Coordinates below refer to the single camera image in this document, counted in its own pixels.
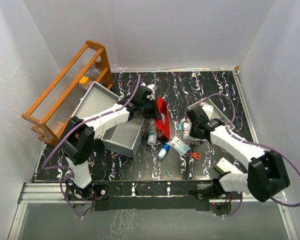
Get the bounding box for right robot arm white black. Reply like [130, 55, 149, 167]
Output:
[186, 106, 290, 202]

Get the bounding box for stack of gauze packets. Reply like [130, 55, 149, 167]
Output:
[182, 121, 202, 145]

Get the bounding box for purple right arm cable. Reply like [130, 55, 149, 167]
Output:
[202, 93, 300, 218]

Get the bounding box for grey metal medicine case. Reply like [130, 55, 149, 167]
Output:
[72, 83, 149, 158]

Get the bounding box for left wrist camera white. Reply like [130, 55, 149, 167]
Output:
[147, 83, 157, 93]

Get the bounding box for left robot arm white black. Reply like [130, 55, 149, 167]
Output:
[60, 83, 161, 200]

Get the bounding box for red first aid pouch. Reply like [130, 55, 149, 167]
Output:
[155, 96, 171, 141]

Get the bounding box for light blue plastic tweezers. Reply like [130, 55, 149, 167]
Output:
[177, 118, 185, 131]

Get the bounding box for orange wooden rack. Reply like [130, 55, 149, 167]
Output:
[22, 40, 114, 146]

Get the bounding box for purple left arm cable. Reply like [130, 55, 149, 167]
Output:
[41, 73, 143, 219]

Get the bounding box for aluminium front rail frame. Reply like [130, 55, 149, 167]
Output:
[8, 183, 299, 240]

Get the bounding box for grey divided plastic tray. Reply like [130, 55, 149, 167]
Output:
[205, 99, 229, 123]

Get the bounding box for orange small scissors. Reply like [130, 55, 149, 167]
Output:
[190, 152, 201, 161]

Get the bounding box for teal white flat packet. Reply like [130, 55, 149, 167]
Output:
[170, 136, 191, 156]

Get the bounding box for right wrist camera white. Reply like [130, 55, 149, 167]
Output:
[201, 104, 214, 121]

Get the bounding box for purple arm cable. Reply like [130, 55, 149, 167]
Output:
[41, 73, 143, 219]
[202, 93, 300, 218]

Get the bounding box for white blue spray bottle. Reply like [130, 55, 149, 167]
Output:
[157, 142, 171, 161]

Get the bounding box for yellow block on rack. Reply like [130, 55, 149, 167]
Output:
[79, 76, 90, 85]

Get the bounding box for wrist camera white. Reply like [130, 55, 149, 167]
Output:
[147, 83, 157, 93]
[201, 104, 214, 121]

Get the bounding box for brown bottle orange cap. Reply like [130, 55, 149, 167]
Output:
[157, 135, 166, 141]

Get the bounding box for white green medicine bottle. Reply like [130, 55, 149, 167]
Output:
[147, 125, 158, 146]

